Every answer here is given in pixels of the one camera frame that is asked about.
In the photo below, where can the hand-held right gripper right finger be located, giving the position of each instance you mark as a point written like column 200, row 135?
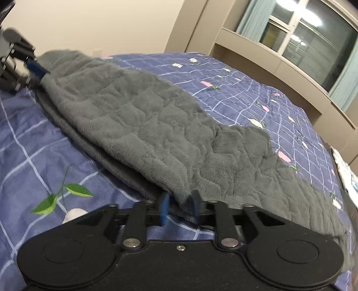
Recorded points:
column 195, row 208

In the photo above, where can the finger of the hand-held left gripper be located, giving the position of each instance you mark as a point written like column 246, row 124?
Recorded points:
column 19, row 82
column 36, row 68

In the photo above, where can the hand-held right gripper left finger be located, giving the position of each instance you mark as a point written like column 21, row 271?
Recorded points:
column 165, row 208

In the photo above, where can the grey fleece towel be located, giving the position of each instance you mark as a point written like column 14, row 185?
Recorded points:
column 139, row 117

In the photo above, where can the blue checked floral quilt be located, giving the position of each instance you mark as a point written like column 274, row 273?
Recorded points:
column 237, row 84

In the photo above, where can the light blue patterned bedding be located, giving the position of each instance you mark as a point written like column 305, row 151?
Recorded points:
column 345, row 168

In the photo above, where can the dark bed sheet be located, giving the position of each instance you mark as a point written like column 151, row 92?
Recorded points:
column 351, row 201

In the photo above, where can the beige tall wardrobe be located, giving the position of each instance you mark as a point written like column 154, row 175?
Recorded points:
column 193, row 25

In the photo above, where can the beige window alcove cabinet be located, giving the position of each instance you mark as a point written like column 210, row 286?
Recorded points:
column 251, row 47

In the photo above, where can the light teal curtain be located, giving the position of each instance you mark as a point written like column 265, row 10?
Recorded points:
column 346, row 86
column 253, row 16

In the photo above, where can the large glass window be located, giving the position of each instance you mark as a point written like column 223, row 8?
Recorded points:
column 316, row 36

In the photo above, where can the white wall socket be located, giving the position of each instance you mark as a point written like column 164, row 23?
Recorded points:
column 98, row 52

